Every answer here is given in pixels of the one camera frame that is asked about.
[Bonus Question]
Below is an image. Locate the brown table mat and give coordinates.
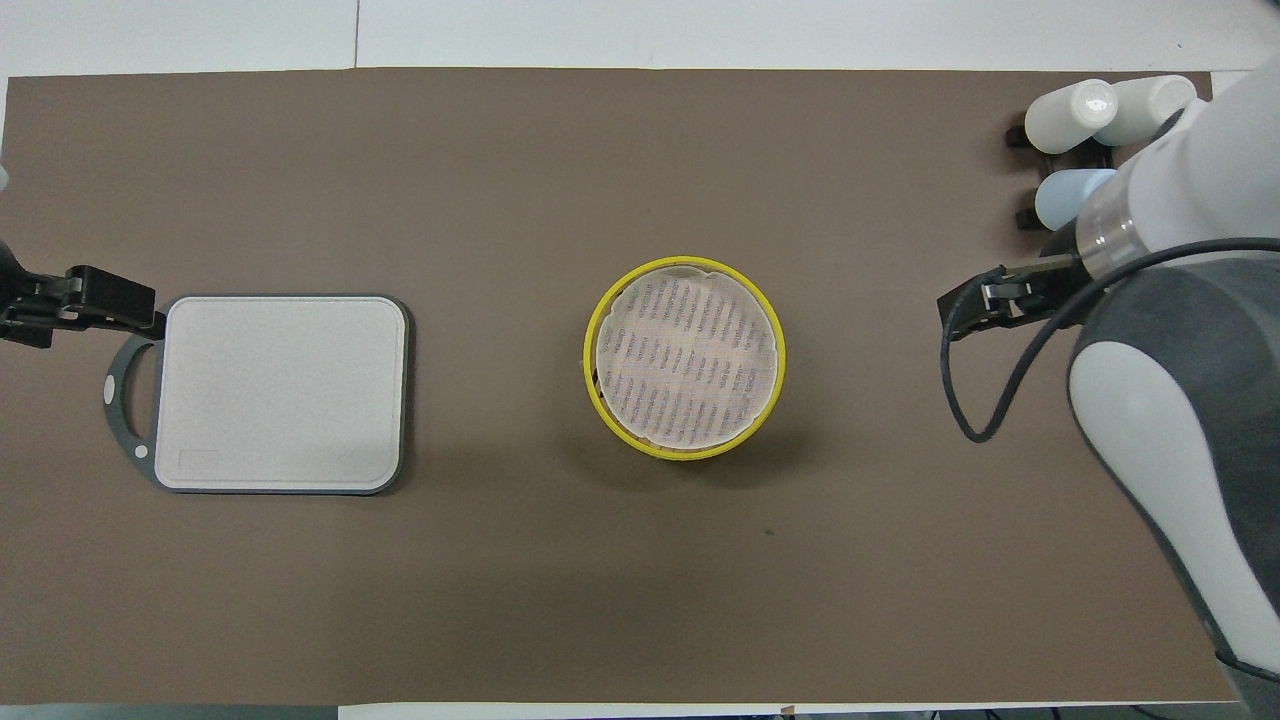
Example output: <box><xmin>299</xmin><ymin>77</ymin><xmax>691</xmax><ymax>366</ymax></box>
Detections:
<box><xmin>0</xmin><ymin>67</ymin><xmax>1241</xmax><ymax>706</ymax></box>

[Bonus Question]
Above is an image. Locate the light blue cup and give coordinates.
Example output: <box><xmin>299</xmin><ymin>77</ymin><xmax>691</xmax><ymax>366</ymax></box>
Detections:
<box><xmin>1034</xmin><ymin>168</ymin><xmax>1121</xmax><ymax>230</ymax></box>

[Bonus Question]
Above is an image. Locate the black cup rack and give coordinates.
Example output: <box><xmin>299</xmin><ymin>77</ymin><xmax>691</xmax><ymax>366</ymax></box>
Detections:
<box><xmin>1004</xmin><ymin>118</ymin><xmax>1143</xmax><ymax>232</ymax></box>

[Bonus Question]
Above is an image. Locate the white steamer liner cloth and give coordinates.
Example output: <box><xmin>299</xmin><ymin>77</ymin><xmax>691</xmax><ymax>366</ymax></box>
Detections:
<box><xmin>593</xmin><ymin>266</ymin><xmax>780</xmax><ymax>449</ymax></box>

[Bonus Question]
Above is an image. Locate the yellow bamboo steamer tier lined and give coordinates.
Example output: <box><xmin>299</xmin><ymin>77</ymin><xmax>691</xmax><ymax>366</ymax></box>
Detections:
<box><xmin>583</xmin><ymin>256</ymin><xmax>787</xmax><ymax>456</ymax></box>

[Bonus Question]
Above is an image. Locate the white cutting board grey rim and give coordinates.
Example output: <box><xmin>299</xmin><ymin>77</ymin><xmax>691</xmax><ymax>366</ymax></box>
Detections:
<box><xmin>102</xmin><ymin>293</ymin><xmax>412</xmax><ymax>496</ymax></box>

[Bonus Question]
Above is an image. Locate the white cup blue rim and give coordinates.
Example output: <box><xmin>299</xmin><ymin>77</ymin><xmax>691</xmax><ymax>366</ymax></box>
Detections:
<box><xmin>1094</xmin><ymin>75</ymin><xmax>1199</xmax><ymax>147</ymax></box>

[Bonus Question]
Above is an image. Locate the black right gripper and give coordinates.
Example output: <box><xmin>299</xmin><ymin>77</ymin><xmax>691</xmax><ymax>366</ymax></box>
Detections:
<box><xmin>936</xmin><ymin>228</ymin><xmax>1093</xmax><ymax>343</ymax></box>

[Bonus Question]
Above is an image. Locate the yellow bamboo steamer basket slatted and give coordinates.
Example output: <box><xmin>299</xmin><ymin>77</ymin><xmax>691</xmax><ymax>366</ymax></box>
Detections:
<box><xmin>612</xmin><ymin>432</ymin><xmax>769</xmax><ymax>463</ymax></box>

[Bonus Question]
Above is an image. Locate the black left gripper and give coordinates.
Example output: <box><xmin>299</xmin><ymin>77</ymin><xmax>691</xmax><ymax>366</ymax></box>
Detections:
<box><xmin>0</xmin><ymin>240</ymin><xmax>168</xmax><ymax>350</ymax></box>

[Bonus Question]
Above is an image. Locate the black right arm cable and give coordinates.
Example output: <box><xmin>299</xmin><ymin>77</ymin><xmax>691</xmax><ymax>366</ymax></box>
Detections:
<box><xmin>940</xmin><ymin>236</ymin><xmax>1280</xmax><ymax>445</ymax></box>

